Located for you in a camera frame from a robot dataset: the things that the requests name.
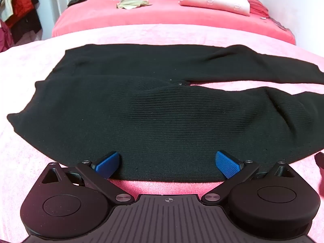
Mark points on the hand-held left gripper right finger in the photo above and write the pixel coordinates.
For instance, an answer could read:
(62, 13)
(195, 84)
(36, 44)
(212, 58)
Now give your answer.
(226, 164)

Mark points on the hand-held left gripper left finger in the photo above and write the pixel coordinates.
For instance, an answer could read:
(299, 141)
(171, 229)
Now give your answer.
(108, 164)

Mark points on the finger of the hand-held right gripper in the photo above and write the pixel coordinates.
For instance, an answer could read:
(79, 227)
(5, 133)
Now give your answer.
(320, 160)

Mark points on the black knit pants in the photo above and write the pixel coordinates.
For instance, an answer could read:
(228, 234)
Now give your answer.
(151, 119)

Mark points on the pink blanket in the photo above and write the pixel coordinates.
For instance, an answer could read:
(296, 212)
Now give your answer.
(38, 53)

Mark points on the bed with red cover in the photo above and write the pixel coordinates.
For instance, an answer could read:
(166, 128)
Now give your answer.
(177, 14)

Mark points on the hanging red and dark clothes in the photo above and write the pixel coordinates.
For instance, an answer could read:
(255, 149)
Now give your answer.
(34, 21)

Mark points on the red folded cloth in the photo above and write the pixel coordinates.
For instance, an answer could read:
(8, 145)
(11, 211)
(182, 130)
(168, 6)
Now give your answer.
(257, 5)

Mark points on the magenta hanging garment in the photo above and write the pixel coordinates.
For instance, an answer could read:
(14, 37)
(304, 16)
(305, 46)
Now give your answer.
(4, 38)

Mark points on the olive crumpled cloth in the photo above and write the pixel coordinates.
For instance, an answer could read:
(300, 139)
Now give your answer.
(133, 2)

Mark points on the red hanging jacket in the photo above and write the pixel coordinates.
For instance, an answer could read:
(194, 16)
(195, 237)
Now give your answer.
(22, 2)

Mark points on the cream hanging garment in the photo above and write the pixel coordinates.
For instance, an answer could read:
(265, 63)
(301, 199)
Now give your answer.
(7, 3)

